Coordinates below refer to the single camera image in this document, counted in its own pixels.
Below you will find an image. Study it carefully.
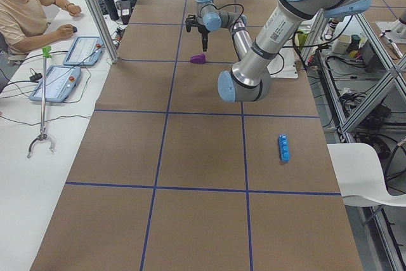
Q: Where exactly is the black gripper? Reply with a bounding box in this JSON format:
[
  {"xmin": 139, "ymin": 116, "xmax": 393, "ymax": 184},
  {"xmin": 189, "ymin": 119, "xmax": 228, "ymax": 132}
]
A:
[{"xmin": 185, "ymin": 14, "xmax": 210, "ymax": 52}]

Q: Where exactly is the purple trapezoid block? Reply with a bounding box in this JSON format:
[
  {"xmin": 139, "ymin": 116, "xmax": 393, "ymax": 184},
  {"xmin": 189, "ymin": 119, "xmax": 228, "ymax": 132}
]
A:
[{"xmin": 190, "ymin": 53, "xmax": 206, "ymax": 64}]

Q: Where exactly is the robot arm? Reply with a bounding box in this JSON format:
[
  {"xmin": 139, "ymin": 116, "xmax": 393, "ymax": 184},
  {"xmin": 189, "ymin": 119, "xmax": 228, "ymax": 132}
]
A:
[{"xmin": 185, "ymin": 0, "xmax": 372, "ymax": 103}]

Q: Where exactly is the far teach pendant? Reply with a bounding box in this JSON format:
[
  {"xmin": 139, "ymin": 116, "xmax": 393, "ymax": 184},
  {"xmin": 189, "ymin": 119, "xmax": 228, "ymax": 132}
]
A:
[{"xmin": 63, "ymin": 36, "xmax": 103, "ymax": 67}]

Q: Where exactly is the teach pendant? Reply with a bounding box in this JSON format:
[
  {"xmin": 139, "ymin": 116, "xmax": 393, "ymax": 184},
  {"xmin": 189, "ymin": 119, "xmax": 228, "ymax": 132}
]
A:
[
  {"xmin": 63, "ymin": 36, "xmax": 103, "ymax": 67},
  {"xmin": 45, "ymin": 65, "xmax": 81, "ymax": 103}
]

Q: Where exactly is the long blue block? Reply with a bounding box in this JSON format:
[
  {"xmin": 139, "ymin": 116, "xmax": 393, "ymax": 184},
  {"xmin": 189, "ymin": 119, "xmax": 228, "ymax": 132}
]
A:
[{"xmin": 278, "ymin": 134, "xmax": 291, "ymax": 162}]

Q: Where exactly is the brown paper table cover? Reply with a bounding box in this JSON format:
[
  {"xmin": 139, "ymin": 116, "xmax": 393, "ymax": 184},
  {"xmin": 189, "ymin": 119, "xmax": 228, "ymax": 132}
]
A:
[{"xmin": 32, "ymin": 0, "xmax": 362, "ymax": 270}]

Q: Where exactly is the near teach pendant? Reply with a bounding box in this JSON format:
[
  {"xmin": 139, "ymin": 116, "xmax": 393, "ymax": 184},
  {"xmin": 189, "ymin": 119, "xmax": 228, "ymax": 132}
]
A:
[{"xmin": 45, "ymin": 65, "xmax": 81, "ymax": 103}]

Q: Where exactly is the green reacher grabber tool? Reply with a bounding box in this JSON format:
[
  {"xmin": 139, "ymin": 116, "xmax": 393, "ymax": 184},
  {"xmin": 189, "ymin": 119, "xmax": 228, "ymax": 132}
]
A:
[{"xmin": 27, "ymin": 46, "xmax": 55, "ymax": 159}]

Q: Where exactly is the seated person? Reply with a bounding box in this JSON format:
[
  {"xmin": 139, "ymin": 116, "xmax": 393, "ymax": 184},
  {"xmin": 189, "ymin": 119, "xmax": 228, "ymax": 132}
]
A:
[{"xmin": 1, "ymin": 0, "xmax": 82, "ymax": 56}]

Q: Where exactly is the white chair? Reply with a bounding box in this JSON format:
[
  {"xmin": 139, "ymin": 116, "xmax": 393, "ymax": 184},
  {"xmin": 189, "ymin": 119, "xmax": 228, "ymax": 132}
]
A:
[{"xmin": 327, "ymin": 143, "xmax": 405, "ymax": 208}]

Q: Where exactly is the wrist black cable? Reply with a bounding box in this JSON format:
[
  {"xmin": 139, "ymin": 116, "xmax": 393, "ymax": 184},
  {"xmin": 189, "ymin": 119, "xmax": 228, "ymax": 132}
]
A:
[{"xmin": 212, "ymin": 3, "xmax": 251, "ymax": 30}]

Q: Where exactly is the aluminium frame post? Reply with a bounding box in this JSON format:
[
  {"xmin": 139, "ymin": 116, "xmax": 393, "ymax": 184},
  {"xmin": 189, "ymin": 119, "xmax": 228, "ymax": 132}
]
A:
[{"xmin": 85, "ymin": 0, "xmax": 119, "ymax": 63}]

